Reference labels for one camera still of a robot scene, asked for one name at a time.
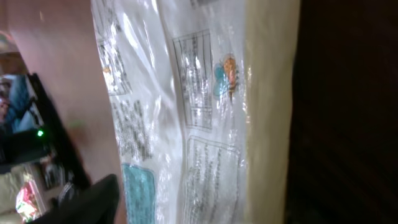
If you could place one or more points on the white blue snack bag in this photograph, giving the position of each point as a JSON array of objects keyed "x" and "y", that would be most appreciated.
[{"x": 201, "y": 97}]

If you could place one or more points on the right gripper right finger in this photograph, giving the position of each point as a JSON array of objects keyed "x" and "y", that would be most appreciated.
[{"x": 343, "y": 137}]

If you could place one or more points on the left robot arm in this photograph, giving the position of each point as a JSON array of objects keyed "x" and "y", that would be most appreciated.
[{"x": 31, "y": 128}]

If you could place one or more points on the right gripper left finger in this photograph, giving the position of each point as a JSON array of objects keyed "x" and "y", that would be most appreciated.
[{"x": 96, "y": 205}]

